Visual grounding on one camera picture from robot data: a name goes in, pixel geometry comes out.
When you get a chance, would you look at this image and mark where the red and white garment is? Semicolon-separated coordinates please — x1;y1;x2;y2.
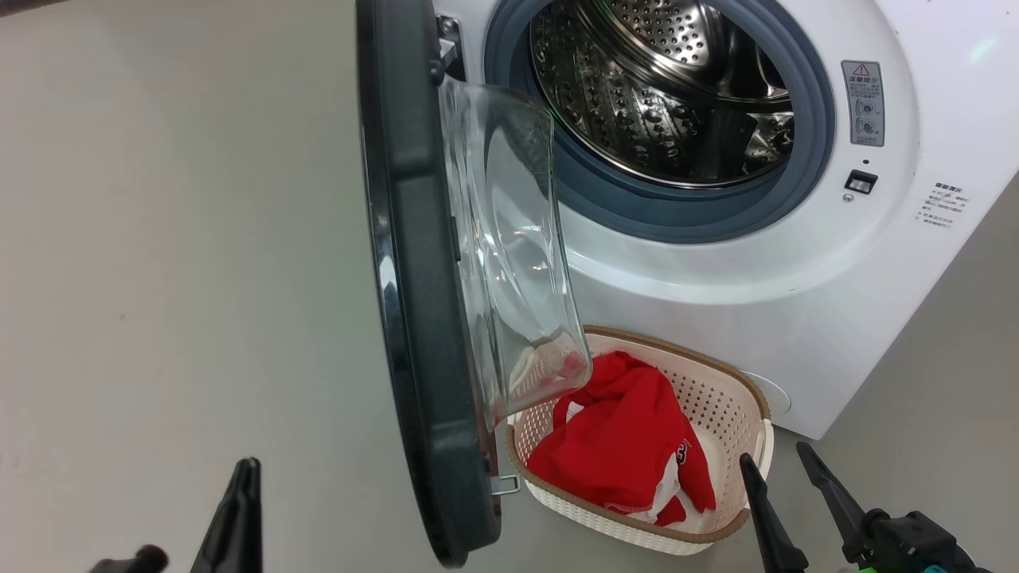
509;334;717;528

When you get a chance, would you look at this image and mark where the white front-load washing machine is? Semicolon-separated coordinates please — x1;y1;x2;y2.
434;0;1019;440

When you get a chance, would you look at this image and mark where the cream laundry basket brown rim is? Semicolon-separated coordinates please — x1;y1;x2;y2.
506;325;775;556

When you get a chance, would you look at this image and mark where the black round glass washer door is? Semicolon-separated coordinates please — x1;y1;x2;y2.
356;0;594;568

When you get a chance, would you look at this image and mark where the grey warning label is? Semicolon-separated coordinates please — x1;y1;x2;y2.
841;60;886;148

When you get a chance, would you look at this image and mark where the round white filter cover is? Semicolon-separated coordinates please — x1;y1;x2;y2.
740;370;793;416

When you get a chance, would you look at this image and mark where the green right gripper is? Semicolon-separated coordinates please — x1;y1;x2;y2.
739;442;878;573

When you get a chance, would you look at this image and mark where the stainless steel washing machine drum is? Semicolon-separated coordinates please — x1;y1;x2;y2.
529;0;795;190

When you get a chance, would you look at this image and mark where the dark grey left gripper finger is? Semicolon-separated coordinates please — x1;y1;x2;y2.
191;458;251;573
231;458;264;573

